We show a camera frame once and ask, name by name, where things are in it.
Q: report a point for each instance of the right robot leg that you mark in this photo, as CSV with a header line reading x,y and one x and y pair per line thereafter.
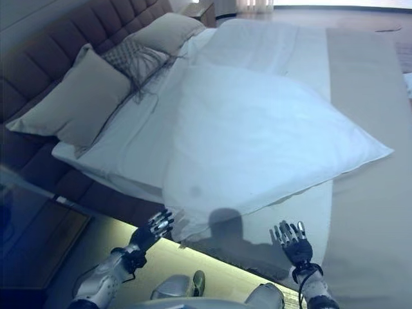
x,y
265,296

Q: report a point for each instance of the silver metal bar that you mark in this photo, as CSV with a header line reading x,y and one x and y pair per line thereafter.
x,y
38,188

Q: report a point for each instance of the wooden nightstand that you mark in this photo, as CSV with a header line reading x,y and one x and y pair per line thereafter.
x,y
201,11

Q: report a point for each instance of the white duvet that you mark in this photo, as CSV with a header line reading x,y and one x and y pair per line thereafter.
x,y
251,128

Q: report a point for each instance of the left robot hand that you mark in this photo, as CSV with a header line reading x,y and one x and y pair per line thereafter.
x,y
143,236

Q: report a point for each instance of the woven fringed cushion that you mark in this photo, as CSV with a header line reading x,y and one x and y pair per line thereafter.
x,y
128,54

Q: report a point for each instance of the beige pillow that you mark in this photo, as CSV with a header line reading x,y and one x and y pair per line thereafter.
x,y
167,30
77,103

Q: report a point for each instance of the sheer curtain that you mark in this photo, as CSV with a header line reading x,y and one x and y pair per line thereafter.
x,y
254,2

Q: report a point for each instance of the white bed sheet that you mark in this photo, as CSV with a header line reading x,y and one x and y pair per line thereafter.
x,y
135,138

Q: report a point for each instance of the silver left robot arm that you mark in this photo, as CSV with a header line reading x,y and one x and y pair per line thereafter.
x,y
103,280

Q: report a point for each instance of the beige bed runner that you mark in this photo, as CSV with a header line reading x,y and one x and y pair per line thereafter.
x,y
370,96

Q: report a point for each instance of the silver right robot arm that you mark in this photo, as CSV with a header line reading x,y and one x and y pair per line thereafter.
x,y
317,289

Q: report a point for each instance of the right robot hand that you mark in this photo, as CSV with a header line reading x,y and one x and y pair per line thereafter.
x,y
297,251

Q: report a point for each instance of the wooden bedside table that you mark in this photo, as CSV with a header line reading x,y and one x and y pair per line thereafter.
x,y
48,244

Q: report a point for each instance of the brown tufted headboard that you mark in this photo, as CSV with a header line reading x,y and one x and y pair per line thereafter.
x,y
48,51

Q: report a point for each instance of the brown upholstered bed frame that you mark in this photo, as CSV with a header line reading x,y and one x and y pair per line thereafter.
x,y
74,180

